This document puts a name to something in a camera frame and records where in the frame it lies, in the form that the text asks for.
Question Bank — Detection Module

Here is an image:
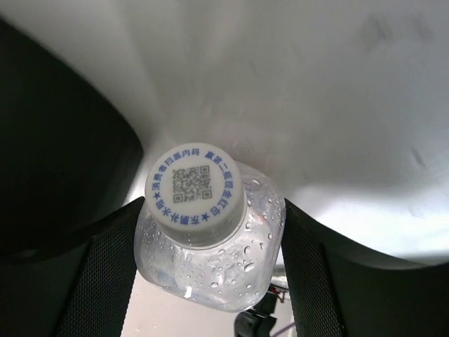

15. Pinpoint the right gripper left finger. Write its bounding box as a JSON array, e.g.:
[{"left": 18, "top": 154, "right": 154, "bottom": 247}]
[{"left": 1, "top": 198, "right": 144, "bottom": 336}]

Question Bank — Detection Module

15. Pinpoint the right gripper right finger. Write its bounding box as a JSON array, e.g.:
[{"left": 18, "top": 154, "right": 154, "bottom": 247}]
[{"left": 281, "top": 201, "right": 448, "bottom": 336}]

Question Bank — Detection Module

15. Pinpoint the red label clear bottle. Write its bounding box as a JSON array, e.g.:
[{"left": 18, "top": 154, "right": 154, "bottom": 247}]
[{"left": 134, "top": 143, "right": 286, "bottom": 312}]

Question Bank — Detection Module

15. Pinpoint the black plastic bin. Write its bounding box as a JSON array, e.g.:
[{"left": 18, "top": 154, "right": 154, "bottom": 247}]
[{"left": 1, "top": 22, "right": 143, "bottom": 256}]

